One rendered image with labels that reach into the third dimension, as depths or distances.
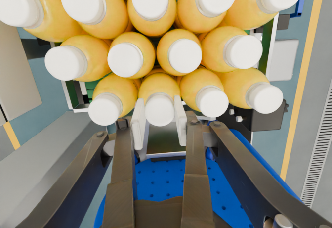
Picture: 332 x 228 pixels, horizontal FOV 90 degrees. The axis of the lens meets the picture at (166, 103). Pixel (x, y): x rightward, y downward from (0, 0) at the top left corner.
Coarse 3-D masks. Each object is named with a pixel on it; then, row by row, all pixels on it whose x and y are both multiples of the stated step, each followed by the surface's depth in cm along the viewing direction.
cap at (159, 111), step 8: (160, 96) 21; (152, 104) 21; (160, 104) 21; (168, 104) 21; (152, 112) 21; (160, 112) 21; (168, 112) 21; (152, 120) 21; (160, 120) 21; (168, 120) 21
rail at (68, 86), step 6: (54, 42) 30; (66, 84) 33; (72, 84) 35; (66, 90) 33; (72, 90) 35; (66, 96) 34; (72, 96) 35; (72, 102) 35; (78, 102) 37; (72, 108) 34
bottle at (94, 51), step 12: (72, 36) 23; (84, 36) 23; (84, 48) 22; (96, 48) 23; (108, 48) 27; (84, 60) 21; (96, 60) 23; (84, 72) 22; (96, 72) 24; (108, 72) 29
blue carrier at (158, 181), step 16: (144, 160) 41; (176, 160) 40; (208, 160) 39; (144, 176) 36; (160, 176) 35; (176, 176) 35; (208, 176) 35; (224, 176) 34; (144, 192) 32; (160, 192) 32; (176, 192) 31; (224, 192) 31; (224, 208) 28; (240, 208) 28; (96, 224) 27; (240, 224) 25
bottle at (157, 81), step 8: (152, 72) 30; (160, 72) 28; (144, 80) 27; (152, 80) 25; (160, 80) 24; (168, 80) 25; (144, 88) 24; (152, 88) 23; (160, 88) 23; (168, 88) 24; (176, 88) 25; (144, 96) 24; (152, 96) 22; (168, 96) 22; (144, 104) 24
